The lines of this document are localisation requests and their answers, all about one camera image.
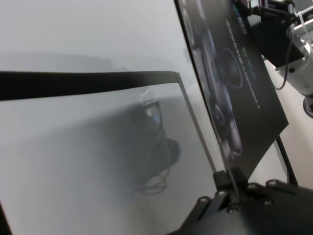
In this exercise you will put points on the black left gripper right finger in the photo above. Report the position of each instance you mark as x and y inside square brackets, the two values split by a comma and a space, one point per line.
[239, 176]

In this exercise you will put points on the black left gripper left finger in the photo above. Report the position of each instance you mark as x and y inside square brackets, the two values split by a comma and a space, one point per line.
[221, 181]

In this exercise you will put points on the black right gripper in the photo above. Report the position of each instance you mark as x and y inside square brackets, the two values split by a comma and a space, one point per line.
[274, 39]

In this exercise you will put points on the black robot print poster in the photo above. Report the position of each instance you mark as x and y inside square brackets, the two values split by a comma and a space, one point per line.
[256, 98]

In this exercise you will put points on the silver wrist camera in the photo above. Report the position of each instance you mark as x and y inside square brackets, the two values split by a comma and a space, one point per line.
[304, 23]

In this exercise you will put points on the black tape rectangle frame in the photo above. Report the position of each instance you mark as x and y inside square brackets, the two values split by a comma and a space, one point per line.
[73, 82]

